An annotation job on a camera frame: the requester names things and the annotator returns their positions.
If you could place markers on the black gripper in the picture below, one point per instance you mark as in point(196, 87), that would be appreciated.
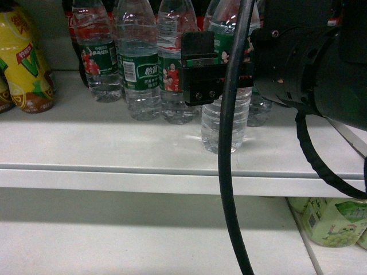
point(202, 76)

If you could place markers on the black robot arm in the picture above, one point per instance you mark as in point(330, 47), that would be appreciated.
point(309, 55)

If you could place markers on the far right water bottle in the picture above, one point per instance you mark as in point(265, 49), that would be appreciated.
point(259, 109)

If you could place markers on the front right water bottle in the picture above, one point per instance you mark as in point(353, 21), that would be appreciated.
point(174, 19)

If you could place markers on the barcode-facing water bottle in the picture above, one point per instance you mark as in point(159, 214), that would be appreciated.
point(136, 39)

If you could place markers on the leftmost water bottle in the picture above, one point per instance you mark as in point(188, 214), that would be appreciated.
point(93, 32)

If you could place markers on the cola bottle red label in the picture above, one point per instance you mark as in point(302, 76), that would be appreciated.
point(68, 16)

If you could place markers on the right yellow lemon tea bottle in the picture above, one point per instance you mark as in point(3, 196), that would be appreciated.
point(26, 71)

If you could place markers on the yellow lemon tea bottle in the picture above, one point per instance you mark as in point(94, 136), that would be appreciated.
point(6, 101)
point(26, 71)

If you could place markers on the green grape drink carton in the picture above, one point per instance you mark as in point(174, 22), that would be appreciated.
point(331, 222)

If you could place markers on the middle yellow lemon tea bottle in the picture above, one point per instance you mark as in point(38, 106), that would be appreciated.
point(6, 101)

